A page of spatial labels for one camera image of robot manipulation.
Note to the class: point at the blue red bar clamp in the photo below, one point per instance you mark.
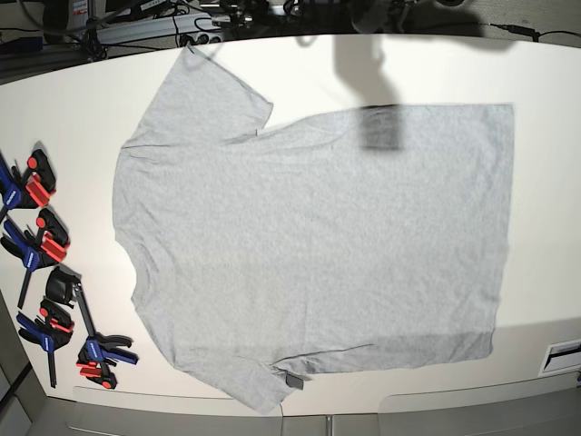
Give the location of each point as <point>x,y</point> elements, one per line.
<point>99,352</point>
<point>30,189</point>
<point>47,248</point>
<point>52,330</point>

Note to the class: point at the white label holder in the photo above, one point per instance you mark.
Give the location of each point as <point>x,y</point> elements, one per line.
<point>560,358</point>

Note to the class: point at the grey T-shirt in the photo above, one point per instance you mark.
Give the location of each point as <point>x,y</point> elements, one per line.
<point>367,239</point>

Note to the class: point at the blue box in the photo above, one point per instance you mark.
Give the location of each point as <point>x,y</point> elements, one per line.
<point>22,45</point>

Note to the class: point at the white power strip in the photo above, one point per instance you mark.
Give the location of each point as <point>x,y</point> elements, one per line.
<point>198,39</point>

